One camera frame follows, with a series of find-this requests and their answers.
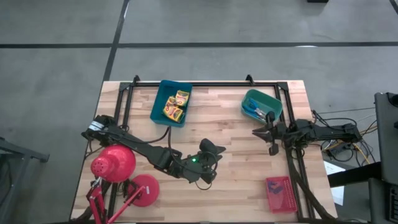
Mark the white paper sheet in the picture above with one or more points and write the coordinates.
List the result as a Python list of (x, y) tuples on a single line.
[(334, 169)]

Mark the blue plastic bin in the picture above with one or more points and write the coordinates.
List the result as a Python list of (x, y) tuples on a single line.
[(164, 90)]

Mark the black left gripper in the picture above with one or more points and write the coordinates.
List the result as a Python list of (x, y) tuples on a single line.
[(199, 168)]

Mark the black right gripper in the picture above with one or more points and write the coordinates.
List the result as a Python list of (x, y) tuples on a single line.
[(275, 132)]

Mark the yellow Crayola crayon box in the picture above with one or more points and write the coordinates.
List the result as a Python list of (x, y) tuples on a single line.
[(173, 114), (182, 98), (170, 104)]

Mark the grey metal stand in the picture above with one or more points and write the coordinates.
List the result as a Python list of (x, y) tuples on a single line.
[(15, 152)]

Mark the red mesh basket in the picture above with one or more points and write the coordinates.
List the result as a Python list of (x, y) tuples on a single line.
[(289, 199)]

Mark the teal plastic bin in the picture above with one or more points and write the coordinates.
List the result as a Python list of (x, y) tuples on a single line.
[(261, 99)]

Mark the black desk beam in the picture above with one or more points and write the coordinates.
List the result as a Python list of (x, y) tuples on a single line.
[(354, 175)]

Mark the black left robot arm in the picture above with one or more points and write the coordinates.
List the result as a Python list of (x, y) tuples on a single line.
[(146, 149)]

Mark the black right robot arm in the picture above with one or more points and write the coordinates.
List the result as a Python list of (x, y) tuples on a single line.
[(326, 132)]

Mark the flat black box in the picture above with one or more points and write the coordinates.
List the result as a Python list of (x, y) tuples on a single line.
[(317, 1)]

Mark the red desk lamp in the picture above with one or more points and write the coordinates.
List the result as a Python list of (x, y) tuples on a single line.
[(113, 163)]

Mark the black metal rig frame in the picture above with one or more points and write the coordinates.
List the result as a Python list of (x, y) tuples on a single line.
[(217, 84)]

